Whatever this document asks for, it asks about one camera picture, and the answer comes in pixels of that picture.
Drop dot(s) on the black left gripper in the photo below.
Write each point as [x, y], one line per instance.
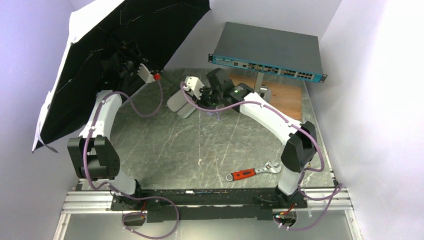
[131, 67]

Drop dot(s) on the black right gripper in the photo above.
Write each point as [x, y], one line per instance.
[205, 97]

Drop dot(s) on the lilac folding umbrella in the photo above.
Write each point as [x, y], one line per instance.
[107, 42]

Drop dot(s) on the mint green umbrella sleeve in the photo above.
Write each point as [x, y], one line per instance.
[179, 105]

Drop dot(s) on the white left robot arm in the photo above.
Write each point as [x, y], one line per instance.
[92, 154]

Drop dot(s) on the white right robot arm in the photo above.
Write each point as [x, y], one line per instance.
[298, 138]

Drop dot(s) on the wooden base board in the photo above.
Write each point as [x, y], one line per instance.
[286, 98]

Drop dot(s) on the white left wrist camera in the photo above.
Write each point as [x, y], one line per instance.
[146, 75]

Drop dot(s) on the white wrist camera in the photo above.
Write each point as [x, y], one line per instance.
[193, 85]
[146, 75]

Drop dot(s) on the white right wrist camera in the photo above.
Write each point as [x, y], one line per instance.
[193, 85]

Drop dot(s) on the grey metal stand bracket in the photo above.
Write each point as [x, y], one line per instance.
[264, 92]

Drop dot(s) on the teal network switch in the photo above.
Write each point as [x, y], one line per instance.
[269, 51]

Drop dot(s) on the red handled adjustable wrench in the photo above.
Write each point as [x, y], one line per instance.
[268, 167]

